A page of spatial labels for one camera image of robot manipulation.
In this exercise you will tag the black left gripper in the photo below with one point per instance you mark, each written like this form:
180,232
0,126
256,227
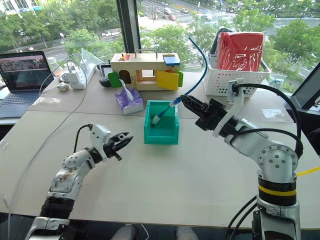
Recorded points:
110,150

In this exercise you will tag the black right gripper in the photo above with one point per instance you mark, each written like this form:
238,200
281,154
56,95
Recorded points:
212,116

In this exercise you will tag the white coupler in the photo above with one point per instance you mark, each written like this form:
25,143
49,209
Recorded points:
156,120

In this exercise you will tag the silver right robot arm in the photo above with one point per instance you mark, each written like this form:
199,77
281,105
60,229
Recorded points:
277,160

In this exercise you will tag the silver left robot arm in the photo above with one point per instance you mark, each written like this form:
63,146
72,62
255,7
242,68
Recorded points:
72,172

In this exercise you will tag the teal plastic bin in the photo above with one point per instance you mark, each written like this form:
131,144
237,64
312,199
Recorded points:
161,136

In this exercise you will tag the flat white charger plug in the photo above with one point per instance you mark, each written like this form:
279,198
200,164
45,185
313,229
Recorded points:
70,76

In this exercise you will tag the tall white charger plug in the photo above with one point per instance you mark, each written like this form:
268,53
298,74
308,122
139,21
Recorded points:
84,65

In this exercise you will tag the purple tissue pack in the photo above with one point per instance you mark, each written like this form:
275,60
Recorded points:
130,101

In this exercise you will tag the white perforated plastic basket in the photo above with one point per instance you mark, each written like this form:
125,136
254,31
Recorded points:
235,80

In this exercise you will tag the wooden toy lock box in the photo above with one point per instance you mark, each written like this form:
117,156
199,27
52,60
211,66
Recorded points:
147,67

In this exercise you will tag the red package in plastic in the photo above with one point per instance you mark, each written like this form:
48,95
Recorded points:
241,52

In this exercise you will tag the black handheld controller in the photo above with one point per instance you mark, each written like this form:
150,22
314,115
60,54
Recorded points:
104,72

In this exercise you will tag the white power strip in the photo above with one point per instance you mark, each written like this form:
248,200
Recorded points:
83,77

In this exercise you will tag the clear plastic sleeve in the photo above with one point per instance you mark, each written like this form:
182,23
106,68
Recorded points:
273,112

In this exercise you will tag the clear plastic sheet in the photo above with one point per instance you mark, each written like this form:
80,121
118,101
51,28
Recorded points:
91,56

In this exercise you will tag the grey rounded shape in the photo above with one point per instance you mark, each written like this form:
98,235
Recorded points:
123,233
185,233

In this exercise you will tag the clear glass jar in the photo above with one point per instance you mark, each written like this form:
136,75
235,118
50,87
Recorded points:
54,65

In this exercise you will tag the dark monitor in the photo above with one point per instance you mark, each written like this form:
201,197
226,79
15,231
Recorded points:
306,90

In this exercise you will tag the open laptop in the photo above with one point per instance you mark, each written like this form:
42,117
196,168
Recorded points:
22,75

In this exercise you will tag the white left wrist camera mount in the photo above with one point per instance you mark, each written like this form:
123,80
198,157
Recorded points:
99,133

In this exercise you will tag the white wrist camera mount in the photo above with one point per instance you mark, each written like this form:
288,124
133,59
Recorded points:
99,133
237,105

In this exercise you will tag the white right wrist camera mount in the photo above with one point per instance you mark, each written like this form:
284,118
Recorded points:
237,105

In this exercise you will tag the black window frame post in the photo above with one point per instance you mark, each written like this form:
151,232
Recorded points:
128,25

